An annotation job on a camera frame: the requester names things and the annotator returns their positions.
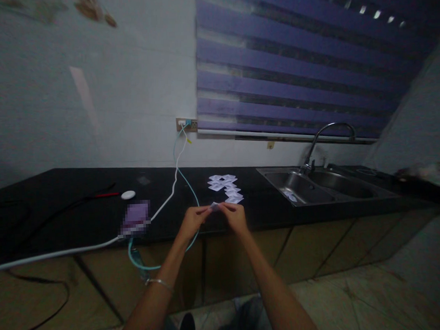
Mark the person's left hand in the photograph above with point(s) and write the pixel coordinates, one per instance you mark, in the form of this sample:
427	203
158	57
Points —
193	220

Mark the person's legs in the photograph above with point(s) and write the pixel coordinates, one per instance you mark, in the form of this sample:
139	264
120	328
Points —
247	317

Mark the curved chrome faucet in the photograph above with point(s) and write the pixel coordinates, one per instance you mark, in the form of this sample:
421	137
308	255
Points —
315	143

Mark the person's right hand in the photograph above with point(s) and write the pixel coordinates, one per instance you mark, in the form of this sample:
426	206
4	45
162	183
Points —
237	215

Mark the person's left fingers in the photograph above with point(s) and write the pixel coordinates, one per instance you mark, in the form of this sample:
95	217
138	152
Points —
203	217

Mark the person's left thumb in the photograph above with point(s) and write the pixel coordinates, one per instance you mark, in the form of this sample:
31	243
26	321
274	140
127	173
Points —
202	208

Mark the stainless steel double sink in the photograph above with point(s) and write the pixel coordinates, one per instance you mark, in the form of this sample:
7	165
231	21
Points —
325	186

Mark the purple flat phone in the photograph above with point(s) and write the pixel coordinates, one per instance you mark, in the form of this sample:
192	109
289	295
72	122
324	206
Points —
137	218

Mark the person's right fingers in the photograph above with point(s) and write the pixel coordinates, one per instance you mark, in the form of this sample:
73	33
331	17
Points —
226	214

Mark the small white paper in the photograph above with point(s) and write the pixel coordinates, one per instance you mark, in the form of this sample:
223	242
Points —
215	207

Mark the red pen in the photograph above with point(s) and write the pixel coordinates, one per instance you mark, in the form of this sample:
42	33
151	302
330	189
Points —
107	194

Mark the wooden base cabinet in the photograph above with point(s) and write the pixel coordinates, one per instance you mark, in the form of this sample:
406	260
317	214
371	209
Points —
316	248

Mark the white round puck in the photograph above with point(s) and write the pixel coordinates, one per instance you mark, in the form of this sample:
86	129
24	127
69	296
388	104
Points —
128	194

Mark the wall power socket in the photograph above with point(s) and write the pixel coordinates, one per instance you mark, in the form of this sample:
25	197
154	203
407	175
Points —
191	125

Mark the purple striped window blind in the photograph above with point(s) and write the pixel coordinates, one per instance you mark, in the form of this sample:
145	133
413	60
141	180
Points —
292	61

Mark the person's right thumb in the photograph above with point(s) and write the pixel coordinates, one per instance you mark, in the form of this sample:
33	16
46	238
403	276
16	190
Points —
226	205

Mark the group of folded paper pieces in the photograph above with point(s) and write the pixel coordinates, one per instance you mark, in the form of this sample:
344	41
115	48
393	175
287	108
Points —
226	188

